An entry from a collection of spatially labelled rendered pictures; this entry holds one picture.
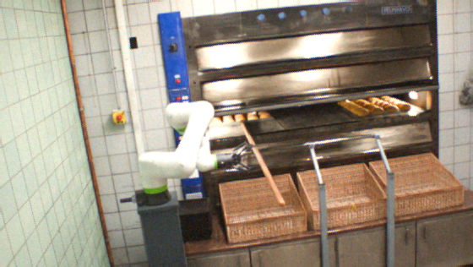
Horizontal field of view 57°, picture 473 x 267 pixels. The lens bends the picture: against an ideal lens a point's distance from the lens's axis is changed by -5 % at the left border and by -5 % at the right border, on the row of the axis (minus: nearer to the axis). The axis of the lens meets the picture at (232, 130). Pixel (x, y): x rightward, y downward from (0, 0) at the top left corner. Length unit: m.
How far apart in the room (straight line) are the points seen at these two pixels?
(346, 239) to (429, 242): 0.65
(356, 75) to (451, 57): 0.80
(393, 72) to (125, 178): 2.20
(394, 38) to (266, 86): 1.05
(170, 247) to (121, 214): 1.33
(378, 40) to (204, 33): 1.31
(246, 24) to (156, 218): 1.65
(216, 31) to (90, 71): 0.95
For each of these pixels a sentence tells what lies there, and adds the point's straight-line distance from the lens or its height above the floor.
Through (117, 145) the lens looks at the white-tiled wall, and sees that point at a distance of 3.46.
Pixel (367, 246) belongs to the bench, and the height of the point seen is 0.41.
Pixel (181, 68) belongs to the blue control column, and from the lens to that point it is 3.28.
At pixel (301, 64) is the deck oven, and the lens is 3.41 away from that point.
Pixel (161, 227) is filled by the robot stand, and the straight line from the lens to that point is 2.31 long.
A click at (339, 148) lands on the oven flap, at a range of 3.60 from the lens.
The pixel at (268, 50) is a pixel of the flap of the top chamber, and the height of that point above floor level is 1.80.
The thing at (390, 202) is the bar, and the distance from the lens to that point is 3.21.
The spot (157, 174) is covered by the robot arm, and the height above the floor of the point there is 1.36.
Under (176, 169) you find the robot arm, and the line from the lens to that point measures 2.17.
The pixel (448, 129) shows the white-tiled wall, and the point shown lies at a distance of 3.98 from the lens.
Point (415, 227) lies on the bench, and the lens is 3.45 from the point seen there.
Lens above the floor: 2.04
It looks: 13 degrees down
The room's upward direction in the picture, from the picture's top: 7 degrees counter-clockwise
